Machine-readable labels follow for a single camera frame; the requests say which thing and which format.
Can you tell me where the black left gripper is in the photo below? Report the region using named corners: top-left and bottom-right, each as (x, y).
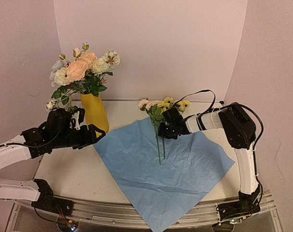
top-left (53, 124), bottom-right (106, 150)

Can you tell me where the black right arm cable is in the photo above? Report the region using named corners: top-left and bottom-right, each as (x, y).
top-left (174, 89), bottom-right (265, 213)

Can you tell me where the yellow vase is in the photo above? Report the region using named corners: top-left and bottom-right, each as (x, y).
top-left (80, 93), bottom-right (110, 133)

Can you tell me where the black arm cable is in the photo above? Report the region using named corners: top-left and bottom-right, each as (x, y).
top-left (174, 89), bottom-right (265, 213)
top-left (0, 120), bottom-right (65, 152)

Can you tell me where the pale pink rose stem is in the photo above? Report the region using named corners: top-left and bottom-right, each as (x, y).
top-left (138, 98), bottom-right (165, 164)

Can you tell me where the blue and pink flower bunch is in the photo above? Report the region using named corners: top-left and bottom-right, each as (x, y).
top-left (45, 43), bottom-right (121, 112)

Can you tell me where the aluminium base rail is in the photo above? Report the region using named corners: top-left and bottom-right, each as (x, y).
top-left (5, 190), bottom-right (283, 232)

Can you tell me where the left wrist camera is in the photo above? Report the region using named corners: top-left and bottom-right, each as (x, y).
top-left (70, 106), bottom-right (85, 130)

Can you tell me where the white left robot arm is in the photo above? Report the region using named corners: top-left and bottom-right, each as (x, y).
top-left (0, 108), bottom-right (107, 211)

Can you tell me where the blue wrapping paper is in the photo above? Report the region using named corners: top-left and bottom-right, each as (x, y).
top-left (93, 118), bottom-right (236, 232)

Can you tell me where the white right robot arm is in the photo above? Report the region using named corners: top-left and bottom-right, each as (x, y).
top-left (158, 102), bottom-right (263, 220)

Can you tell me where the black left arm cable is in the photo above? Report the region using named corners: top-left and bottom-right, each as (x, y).
top-left (0, 120), bottom-right (65, 152)

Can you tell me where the yellow flower stem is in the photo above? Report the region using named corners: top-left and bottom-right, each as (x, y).
top-left (157, 97), bottom-right (191, 160)

